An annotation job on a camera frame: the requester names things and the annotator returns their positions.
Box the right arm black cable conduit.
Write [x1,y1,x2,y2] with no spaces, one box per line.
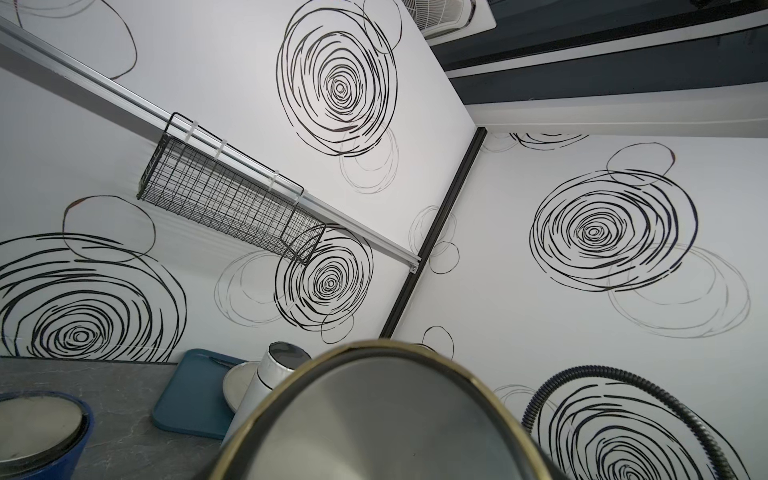
[520,365,740,480]

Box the blue thermos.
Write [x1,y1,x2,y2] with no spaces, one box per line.
[1,391,95,479]

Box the teal tray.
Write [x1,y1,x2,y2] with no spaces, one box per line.
[151,349,243,440]

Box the grey round plate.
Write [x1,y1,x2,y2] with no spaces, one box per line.
[222,361,259,412]

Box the white thermos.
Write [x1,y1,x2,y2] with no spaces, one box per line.
[223,341,311,444]

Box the gold thermos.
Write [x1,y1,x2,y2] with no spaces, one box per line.
[200,339,561,479]

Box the black wire basket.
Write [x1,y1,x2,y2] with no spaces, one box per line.
[137,112,325,264]

